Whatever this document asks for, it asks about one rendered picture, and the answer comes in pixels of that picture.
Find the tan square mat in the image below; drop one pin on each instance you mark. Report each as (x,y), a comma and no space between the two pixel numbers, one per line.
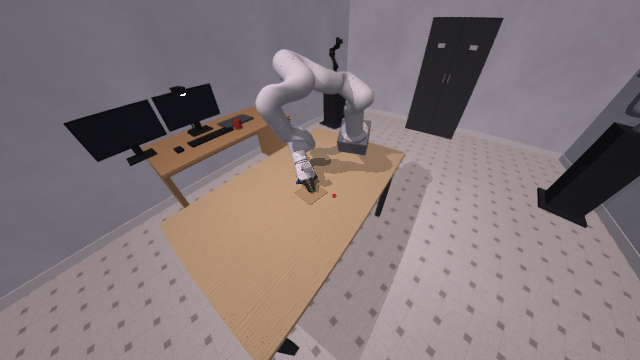
(311,197)

